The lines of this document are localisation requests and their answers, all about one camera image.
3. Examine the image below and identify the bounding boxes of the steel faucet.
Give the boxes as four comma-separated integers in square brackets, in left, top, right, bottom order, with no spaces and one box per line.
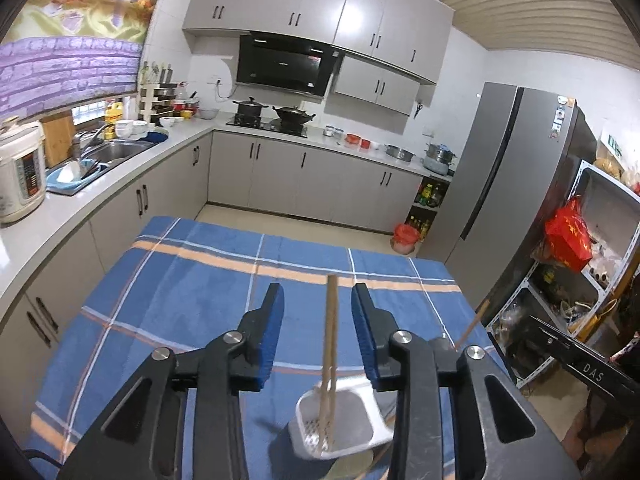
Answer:
[80,122,113,153]

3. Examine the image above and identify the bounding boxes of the small grey wall cabinet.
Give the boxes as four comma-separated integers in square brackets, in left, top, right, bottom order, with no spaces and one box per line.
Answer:
[332,55,421,116]

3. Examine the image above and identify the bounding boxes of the grey base cabinets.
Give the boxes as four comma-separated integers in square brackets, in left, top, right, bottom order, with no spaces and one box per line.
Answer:
[207,131,426,233]
[0,130,213,396]

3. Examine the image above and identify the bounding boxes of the brown wooden chopstick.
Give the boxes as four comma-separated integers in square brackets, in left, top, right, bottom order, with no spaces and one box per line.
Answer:
[454,300,491,350]

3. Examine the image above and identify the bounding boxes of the stack of white bowls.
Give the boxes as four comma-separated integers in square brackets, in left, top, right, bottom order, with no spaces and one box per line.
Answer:
[115,119,148,140]

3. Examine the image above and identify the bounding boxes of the red trash bin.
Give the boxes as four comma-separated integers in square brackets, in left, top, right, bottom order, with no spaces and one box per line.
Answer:
[391,223,420,256]

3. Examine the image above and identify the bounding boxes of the wooden cutting board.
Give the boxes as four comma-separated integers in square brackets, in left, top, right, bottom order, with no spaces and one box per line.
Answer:
[40,112,75,168]

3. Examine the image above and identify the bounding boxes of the grey metal shelf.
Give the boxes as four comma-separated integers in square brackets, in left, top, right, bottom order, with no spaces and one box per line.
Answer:
[487,159,640,391]

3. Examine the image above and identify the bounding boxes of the printed roller blind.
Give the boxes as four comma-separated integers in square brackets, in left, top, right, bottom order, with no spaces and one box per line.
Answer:
[0,0,173,131]

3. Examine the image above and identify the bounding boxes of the white utensil holder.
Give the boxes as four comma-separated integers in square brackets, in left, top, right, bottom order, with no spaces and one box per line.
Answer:
[288,377,396,462]

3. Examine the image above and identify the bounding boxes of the black wok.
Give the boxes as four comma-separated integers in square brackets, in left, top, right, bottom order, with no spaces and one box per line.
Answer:
[271,104,317,126]

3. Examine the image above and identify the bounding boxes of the red plastic bag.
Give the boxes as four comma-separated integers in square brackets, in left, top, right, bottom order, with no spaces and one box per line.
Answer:
[544,197,593,273]

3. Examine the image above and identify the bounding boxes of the yellow oil bottle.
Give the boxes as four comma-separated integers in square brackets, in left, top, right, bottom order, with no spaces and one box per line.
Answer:
[104,101,124,138]

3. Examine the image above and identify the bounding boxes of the black range hood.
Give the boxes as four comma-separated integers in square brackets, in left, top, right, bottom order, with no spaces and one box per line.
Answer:
[235,31,346,98]

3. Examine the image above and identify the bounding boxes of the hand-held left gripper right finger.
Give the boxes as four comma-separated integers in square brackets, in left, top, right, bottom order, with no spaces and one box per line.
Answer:
[351,283,581,480]

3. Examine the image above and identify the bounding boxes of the white dish rack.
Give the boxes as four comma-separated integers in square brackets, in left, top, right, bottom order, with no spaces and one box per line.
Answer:
[139,62,201,123]

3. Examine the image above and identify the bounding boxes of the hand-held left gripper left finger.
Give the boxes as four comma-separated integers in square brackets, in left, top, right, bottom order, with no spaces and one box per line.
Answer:
[57,282,286,480]

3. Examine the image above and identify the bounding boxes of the black lidded pot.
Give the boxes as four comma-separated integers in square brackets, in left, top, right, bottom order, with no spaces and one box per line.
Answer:
[232,96,266,118]

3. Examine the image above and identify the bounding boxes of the grey refrigerator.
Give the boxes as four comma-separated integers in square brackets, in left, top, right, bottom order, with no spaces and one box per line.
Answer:
[442,81,598,311]

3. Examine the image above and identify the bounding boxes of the black gas stove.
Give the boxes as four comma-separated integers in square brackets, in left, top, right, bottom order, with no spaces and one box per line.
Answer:
[225,115,309,138]

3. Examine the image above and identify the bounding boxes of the white rice cooker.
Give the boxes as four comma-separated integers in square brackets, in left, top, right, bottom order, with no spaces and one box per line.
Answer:
[0,116,48,223]

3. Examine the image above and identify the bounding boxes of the blue plaid tablecloth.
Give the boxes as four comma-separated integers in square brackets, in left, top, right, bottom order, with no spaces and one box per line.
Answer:
[22,216,516,480]

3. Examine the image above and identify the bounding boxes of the steel steamer pot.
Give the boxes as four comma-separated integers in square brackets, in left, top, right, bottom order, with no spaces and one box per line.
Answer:
[422,142,457,173]

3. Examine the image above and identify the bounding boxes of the row of cooking bottles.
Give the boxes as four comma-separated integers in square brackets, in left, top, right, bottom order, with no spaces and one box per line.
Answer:
[407,182,446,241]

